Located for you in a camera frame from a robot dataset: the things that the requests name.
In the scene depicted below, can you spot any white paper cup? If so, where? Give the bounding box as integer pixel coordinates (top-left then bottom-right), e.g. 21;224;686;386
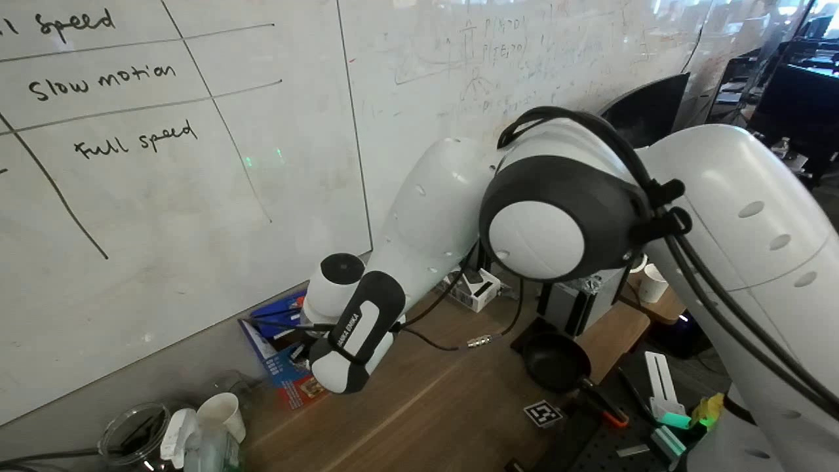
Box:
196;391;247;444
638;262;670;304

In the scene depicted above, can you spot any grey and black metal box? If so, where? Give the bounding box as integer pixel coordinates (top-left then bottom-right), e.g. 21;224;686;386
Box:
536;265;631;339

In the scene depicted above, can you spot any dark desk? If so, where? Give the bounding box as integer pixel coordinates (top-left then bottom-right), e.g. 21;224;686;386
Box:
746;39;839;192

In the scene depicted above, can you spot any whiteboard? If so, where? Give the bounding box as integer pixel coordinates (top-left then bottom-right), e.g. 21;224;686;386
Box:
0;0;815;428

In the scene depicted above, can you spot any black and white marker tag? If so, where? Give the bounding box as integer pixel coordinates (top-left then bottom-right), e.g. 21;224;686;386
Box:
522;399;565;429

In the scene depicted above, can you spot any black cable with silver plug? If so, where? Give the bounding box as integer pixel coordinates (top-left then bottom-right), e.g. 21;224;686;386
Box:
399;277;526;353

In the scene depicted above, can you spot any white spray bottle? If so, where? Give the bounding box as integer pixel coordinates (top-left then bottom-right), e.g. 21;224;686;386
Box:
160;407;244;472

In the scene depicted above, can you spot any small white box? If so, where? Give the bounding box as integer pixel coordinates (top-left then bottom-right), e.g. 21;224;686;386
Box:
443;265;503;313

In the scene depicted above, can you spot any clear glass jar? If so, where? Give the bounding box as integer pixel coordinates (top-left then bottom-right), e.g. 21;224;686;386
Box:
98;402;173;471

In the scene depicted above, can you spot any blue and red cardboard box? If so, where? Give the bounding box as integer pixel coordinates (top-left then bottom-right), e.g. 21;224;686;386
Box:
238;290;330;412

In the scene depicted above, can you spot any black frying pan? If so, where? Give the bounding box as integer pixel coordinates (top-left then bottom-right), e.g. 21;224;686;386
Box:
522;330;631;431

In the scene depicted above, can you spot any yellow green plastic piece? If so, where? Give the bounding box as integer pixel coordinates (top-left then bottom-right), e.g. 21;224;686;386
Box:
690;392;726;431

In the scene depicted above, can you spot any white plastic bracket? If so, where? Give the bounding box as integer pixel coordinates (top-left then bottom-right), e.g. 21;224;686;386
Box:
644;350;687;421

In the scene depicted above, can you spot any green clamp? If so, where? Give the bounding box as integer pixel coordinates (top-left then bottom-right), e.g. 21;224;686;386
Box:
650;411;694;461

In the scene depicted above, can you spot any black monitor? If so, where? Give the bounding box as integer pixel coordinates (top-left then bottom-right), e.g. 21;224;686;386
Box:
598;71;692;149

